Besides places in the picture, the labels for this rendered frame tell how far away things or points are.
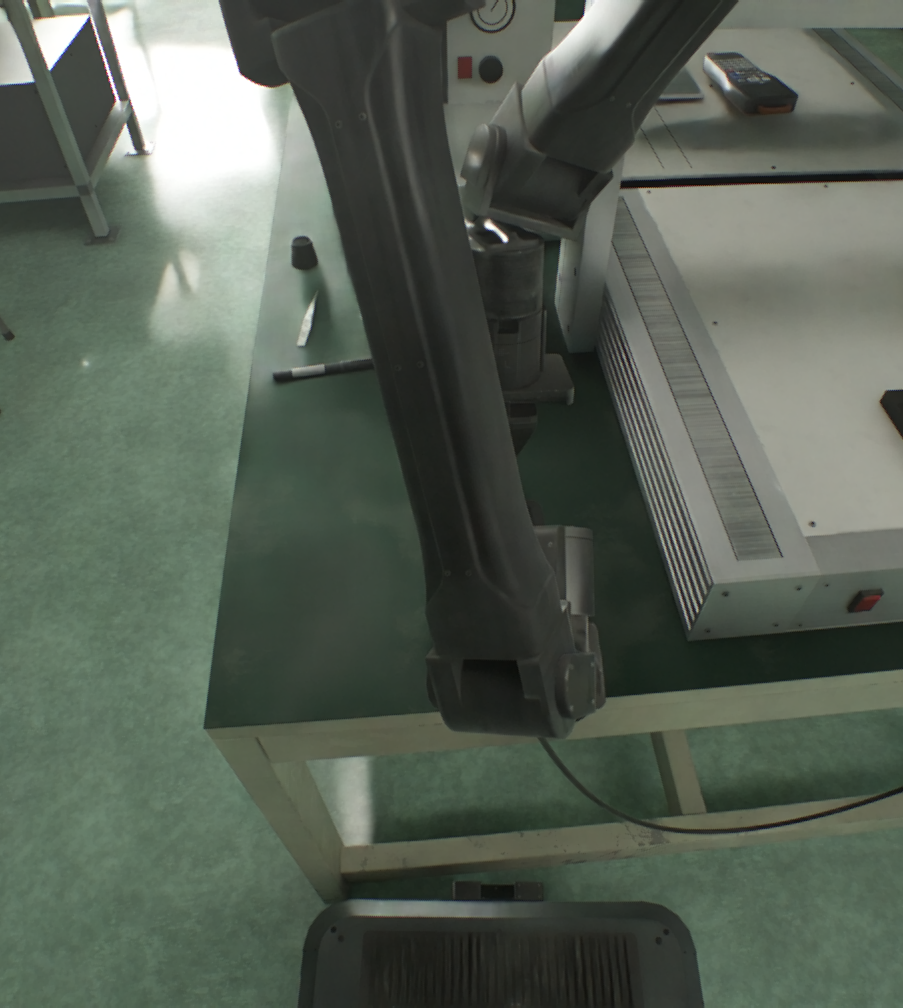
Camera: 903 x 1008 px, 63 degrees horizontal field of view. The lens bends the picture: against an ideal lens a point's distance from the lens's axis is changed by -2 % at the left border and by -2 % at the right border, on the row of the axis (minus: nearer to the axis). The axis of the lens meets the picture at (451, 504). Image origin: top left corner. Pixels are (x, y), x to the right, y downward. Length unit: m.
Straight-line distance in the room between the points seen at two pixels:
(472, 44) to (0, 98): 2.20
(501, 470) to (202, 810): 1.21
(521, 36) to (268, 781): 0.78
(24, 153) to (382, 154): 2.63
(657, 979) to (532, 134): 0.99
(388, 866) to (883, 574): 0.84
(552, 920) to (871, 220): 1.02
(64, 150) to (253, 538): 2.16
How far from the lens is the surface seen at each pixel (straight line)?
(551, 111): 0.50
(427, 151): 0.36
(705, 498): 0.71
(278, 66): 0.39
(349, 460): 0.86
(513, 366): 0.57
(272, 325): 1.06
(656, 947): 1.15
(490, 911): 1.14
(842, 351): 0.92
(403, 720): 0.70
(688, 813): 1.33
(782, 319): 0.94
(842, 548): 0.72
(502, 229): 0.55
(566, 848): 1.27
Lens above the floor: 1.37
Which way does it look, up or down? 51 degrees down
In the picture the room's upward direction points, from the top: 1 degrees counter-clockwise
